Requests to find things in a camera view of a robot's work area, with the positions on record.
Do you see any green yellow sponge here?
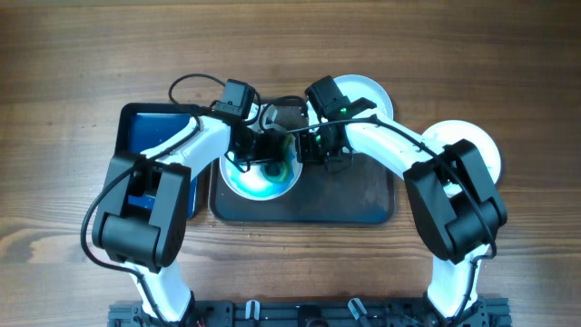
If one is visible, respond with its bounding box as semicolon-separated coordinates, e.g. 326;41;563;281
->
261;136;291;183

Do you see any white plate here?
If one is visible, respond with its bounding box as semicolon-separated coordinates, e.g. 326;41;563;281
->
305;74;394;122
219;99;308;201
420;119;503;199

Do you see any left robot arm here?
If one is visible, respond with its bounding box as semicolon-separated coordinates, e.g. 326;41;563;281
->
81;79;295;326

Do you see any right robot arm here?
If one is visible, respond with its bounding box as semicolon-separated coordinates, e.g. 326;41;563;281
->
295;75;507;326

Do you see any dark grey serving tray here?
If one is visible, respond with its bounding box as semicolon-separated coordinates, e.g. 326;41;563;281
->
208;154;396;226

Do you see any black tray with blue water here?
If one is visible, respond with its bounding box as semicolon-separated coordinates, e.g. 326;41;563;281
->
113;103;203;221

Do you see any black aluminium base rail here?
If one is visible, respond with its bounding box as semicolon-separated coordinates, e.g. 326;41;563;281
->
107;297;512;327

